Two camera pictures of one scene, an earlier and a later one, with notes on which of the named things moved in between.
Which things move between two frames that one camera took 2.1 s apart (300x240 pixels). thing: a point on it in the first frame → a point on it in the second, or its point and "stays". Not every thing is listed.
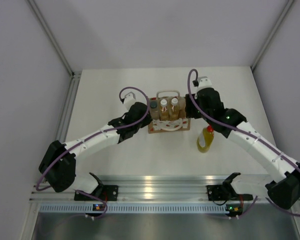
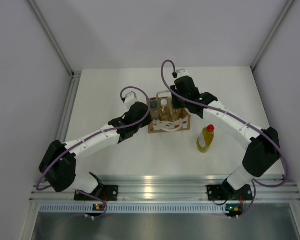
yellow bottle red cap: x=205 y=139 stays
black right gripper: x=189 y=114 → x=176 y=104
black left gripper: x=147 y=120 stays
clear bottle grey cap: x=154 y=109 stays
